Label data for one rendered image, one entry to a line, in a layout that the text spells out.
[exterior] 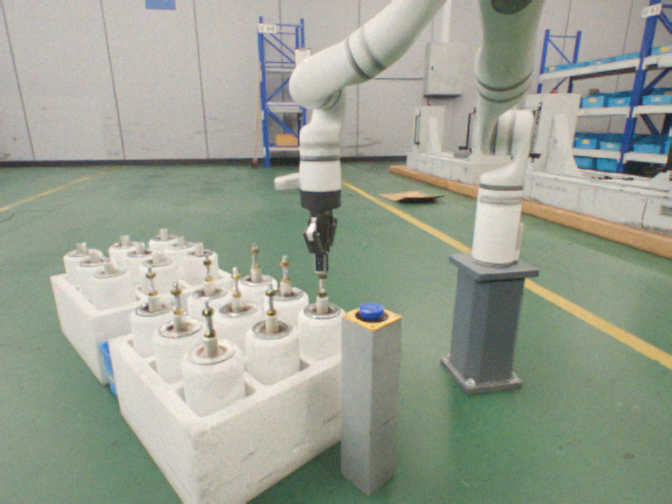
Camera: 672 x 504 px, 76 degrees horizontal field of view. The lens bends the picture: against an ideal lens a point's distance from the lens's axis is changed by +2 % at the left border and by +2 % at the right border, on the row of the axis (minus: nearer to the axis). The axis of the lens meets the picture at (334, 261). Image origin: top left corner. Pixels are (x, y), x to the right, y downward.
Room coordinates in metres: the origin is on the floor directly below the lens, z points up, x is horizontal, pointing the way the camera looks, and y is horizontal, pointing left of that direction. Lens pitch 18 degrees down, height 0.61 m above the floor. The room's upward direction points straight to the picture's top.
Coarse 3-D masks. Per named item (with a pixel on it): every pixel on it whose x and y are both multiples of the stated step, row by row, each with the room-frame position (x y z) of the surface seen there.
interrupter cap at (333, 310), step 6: (306, 306) 0.79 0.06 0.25; (312, 306) 0.79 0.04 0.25; (330, 306) 0.79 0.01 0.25; (336, 306) 0.79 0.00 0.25; (306, 312) 0.76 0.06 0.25; (312, 312) 0.77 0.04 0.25; (330, 312) 0.77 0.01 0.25; (336, 312) 0.77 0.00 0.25; (318, 318) 0.74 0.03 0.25; (324, 318) 0.74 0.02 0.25; (330, 318) 0.74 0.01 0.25
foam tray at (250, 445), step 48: (144, 384) 0.65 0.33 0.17; (288, 384) 0.63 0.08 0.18; (336, 384) 0.70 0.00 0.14; (144, 432) 0.68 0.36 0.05; (192, 432) 0.52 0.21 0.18; (240, 432) 0.56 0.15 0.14; (288, 432) 0.62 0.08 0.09; (336, 432) 0.70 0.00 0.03; (192, 480) 0.52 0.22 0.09; (240, 480) 0.56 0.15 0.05
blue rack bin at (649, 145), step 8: (648, 136) 5.47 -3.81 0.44; (656, 136) 5.49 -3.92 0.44; (664, 136) 5.51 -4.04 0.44; (640, 144) 5.31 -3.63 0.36; (648, 144) 5.22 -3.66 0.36; (656, 144) 5.49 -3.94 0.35; (664, 144) 5.09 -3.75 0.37; (640, 152) 5.32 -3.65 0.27; (648, 152) 5.21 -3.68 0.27; (656, 152) 5.11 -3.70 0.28; (664, 152) 5.10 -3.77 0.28
